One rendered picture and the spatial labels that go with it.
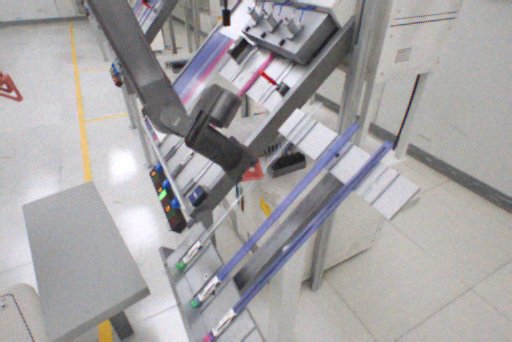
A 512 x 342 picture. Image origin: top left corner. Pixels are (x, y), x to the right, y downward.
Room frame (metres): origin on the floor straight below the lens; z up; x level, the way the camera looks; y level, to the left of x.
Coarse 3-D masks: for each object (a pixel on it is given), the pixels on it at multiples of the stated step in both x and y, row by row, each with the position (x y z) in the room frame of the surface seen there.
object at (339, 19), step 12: (276, 0) 1.10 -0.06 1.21; (288, 0) 1.02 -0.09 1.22; (300, 0) 0.97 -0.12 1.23; (312, 0) 0.92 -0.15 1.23; (324, 0) 0.89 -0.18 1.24; (336, 0) 0.85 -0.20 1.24; (348, 0) 0.87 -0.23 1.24; (336, 12) 0.85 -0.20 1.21; (348, 12) 0.87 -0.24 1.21; (336, 24) 0.88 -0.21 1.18
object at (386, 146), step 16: (384, 144) 0.45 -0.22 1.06; (368, 160) 0.44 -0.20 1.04; (352, 176) 0.42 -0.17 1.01; (320, 224) 0.38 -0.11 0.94; (304, 240) 0.36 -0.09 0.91; (288, 256) 0.35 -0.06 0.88; (272, 272) 0.33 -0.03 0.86; (256, 288) 0.32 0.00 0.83; (240, 304) 0.30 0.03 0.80; (208, 336) 0.27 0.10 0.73
